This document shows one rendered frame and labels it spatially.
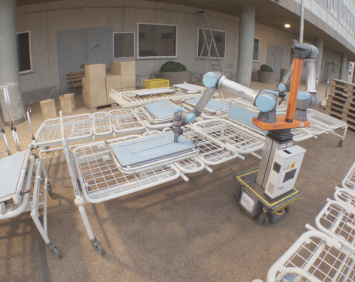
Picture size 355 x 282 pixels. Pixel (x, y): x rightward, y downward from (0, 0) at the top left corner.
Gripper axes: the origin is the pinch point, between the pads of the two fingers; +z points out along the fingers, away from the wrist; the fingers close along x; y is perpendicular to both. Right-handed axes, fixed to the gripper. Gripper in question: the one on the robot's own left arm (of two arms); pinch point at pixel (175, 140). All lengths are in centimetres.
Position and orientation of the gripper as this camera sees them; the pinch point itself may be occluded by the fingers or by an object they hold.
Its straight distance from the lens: 189.3
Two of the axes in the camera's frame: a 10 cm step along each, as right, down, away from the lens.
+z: -0.6, 8.7, 4.8
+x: 5.4, 4.3, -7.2
